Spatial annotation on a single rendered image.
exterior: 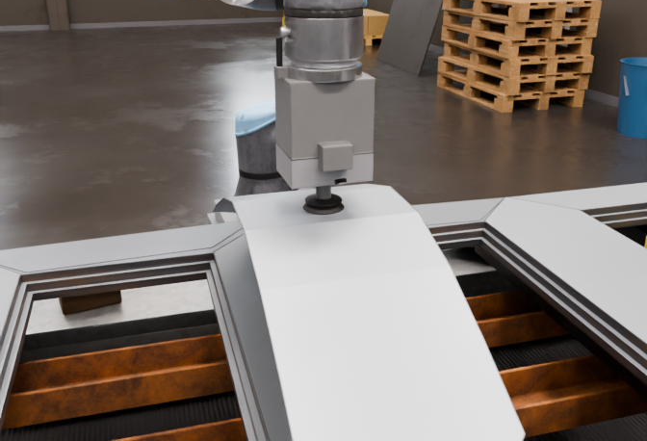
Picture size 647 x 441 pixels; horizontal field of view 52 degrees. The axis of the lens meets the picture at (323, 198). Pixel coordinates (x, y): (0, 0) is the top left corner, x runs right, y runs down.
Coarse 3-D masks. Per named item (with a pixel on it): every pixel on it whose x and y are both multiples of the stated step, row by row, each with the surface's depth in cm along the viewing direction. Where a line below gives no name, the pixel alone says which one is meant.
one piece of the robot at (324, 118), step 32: (288, 64) 64; (288, 96) 62; (320, 96) 62; (352, 96) 63; (288, 128) 63; (320, 128) 63; (352, 128) 64; (288, 160) 65; (320, 160) 64; (352, 160) 64; (320, 192) 68
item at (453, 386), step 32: (416, 352) 55; (448, 352) 56; (480, 352) 56; (288, 384) 52; (320, 384) 52; (352, 384) 53; (384, 384) 53; (416, 384) 53; (448, 384) 54; (480, 384) 54; (288, 416) 50; (320, 416) 51; (352, 416) 51; (384, 416) 51; (416, 416) 52; (448, 416) 52; (480, 416) 52; (512, 416) 53
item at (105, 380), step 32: (480, 320) 113; (512, 320) 106; (544, 320) 107; (96, 352) 96; (128, 352) 98; (160, 352) 99; (192, 352) 100; (224, 352) 102; (32, 384) 95; (64, 384) 96; (96, 384) 90; (128, 384) 91; (160, 384) 92; (192, 384) 94; (224, 384) 95; (32, 416) 89; (64, 416) 90
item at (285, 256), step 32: (320, 224) 65; (352, 224) 66; (384, 224) 66; (416, 224) 67; (256, 256) 61; (288, 256) 61; (320, 256) 62; (352, 256) 62; (384, 256) 63; (416, 256) 63
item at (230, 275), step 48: (240, 240) 103; (480, 240) 109; (48, 288) 93; (96, 288) 94; (240, 288) 88; (240, 336) 78; (624, 336) 79; (0, 384) 72; (240, 384) 73; (0, 432) 67; (288, 432) 62
